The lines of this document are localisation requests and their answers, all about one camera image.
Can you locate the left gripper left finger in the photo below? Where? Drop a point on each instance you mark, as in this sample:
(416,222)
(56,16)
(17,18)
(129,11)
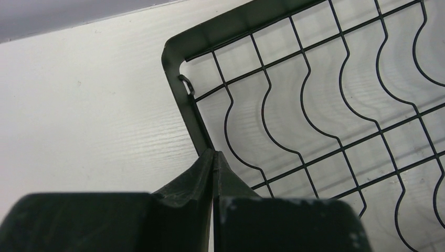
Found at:
(174,218)

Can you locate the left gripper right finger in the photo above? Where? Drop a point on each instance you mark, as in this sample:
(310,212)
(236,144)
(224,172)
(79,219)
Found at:
(245,221)

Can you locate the black wire dish rack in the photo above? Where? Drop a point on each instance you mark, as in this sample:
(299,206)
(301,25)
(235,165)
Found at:
(325,99)

